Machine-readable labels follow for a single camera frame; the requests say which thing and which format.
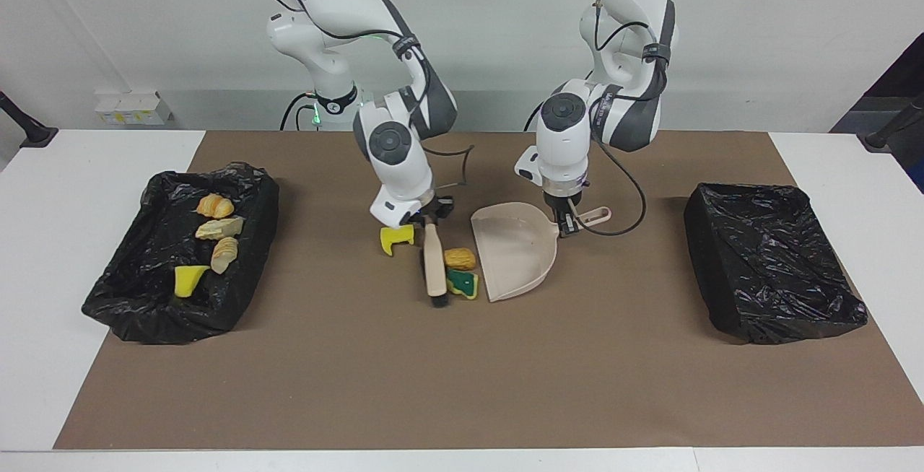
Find notched yellow sponge piece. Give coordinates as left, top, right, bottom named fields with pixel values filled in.
left=380, top=225, right=417, bottom=257

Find beige brush black bristles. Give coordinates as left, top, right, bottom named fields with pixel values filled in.
left=421, top=221, right=450, bottom=308

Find beige plastic dustpan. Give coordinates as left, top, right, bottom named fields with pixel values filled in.
left=471, top=202, right=613, bottom=303

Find green topped yellow sponge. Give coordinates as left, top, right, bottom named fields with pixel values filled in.
left=445, top=270, right=479, bottom=300

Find pale bread chunk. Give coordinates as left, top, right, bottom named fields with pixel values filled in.
left=210, top=237, right=240, bottom=275

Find tan bread chunk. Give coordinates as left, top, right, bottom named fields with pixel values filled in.
left=196, top=216, right=245, bottom=241

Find orange striped croissant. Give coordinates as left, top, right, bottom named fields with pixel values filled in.
left=196, top=193, right=235, bottom=219

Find small yellow green sponge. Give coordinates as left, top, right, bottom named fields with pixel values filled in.
left=174, top=265, right=210, bottom=298

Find bin with smooth black bag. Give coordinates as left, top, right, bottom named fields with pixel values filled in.
left=684, top=183, right=869, bottom=345

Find bin with crumpled black bag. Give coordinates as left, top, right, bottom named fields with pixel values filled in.
left=82, top=162, right=280, bottom=345

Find brown table mat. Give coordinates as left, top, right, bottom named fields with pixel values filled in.
left=54, top=131, right=924, bottom=451

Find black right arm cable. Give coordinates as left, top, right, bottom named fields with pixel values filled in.
left=249, top=0, right=477, bottom=191

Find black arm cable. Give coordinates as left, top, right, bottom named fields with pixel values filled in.
left=567, top=0, right=648, bottom=237
left=249, top=0, right=477, bottom=191

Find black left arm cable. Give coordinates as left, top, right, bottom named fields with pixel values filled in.
left=567, top=0, right=648, bottom=237

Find black base cable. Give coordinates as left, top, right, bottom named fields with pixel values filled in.
left=280, top=92, right=320, bottom=131
left=523, top=99, right=551, bottom=132

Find white wall socket box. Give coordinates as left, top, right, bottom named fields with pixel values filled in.
left=94, top=91, right=174, bottom=126

